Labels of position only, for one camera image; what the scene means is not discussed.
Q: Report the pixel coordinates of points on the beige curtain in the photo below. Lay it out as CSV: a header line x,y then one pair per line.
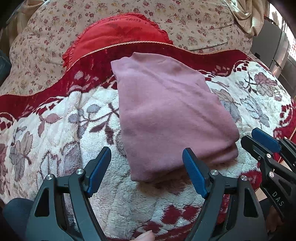
x,y
249,14

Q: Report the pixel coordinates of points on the mauve long-sleeve shirt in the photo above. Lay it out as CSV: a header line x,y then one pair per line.
x,y
164,107

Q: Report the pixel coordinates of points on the person's right hand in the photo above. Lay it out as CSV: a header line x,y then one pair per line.
x,y
273,220

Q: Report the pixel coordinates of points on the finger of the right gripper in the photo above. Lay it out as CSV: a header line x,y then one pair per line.
x,y
277,141
278,181

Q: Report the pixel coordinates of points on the grey cabinet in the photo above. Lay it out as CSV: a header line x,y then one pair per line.
x,y
271,47

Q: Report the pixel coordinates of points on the red and white floral blanket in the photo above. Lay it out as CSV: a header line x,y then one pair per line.
x,y
62,128

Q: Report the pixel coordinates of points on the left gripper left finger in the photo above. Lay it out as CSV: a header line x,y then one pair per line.
x,y
61,209

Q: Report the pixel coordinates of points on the person's leg in jeans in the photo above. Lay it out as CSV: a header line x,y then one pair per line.
x,y
16,213

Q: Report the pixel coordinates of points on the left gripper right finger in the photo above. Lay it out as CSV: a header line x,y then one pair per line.
x,y
231,210

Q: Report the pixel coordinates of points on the red ruffled pillow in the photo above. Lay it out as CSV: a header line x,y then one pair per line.
x,y
113,30

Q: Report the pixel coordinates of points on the person's left hand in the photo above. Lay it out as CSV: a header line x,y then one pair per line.
x,y
146,236

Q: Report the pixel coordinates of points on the beige floral quilt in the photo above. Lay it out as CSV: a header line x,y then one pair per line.
x,y
36,53

